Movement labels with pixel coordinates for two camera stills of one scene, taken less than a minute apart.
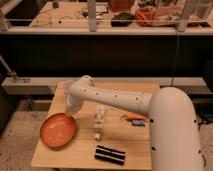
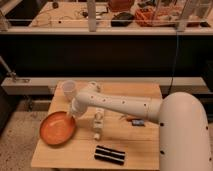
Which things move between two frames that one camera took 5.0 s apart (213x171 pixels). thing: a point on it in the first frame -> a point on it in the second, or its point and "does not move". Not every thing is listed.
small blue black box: x=138 y=122 does not move
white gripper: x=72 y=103 -> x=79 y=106
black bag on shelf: x=123 y=19 does not move
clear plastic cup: x=68 y=86 does not move
